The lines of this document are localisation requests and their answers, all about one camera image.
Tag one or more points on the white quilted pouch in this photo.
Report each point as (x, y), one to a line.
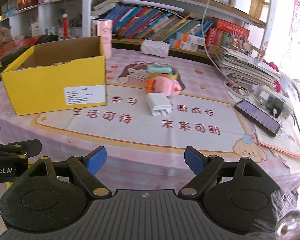
(155, 48)

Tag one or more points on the red dictionary book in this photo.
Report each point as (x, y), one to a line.
(232, 28)

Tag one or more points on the red white toy figure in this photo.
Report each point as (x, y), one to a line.
(65, 26)

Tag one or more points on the pink cylinder container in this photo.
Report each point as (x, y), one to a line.
(103, 29)

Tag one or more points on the white bookshelf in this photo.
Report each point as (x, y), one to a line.
(46, 14)

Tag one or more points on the orange white box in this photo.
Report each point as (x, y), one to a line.
(183, 45)
(190, 38)

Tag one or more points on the yellow cardboard box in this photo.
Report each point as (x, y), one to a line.
(57, 76)

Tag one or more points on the black smartphone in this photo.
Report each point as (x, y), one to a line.
(261, 119)

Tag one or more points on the white charger plug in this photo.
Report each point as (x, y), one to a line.
(158, 104)

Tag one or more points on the white power strip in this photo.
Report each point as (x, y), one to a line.
(278, 104)

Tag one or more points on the pink plush toy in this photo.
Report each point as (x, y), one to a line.
(162, 84)

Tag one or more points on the stack of papers and notebooks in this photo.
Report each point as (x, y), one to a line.
(247, 72)

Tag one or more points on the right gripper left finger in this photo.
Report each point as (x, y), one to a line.
(84, 170)

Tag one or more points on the orange white box lower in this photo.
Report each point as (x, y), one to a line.
(183, 45)

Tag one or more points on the red plastic bag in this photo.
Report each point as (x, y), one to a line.
(13, 45)

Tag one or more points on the orange white box upper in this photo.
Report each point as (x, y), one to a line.
(190, 38)

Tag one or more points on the teal toy car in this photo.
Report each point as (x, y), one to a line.
(159, 68)

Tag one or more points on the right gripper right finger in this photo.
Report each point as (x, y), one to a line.
(206, 171)

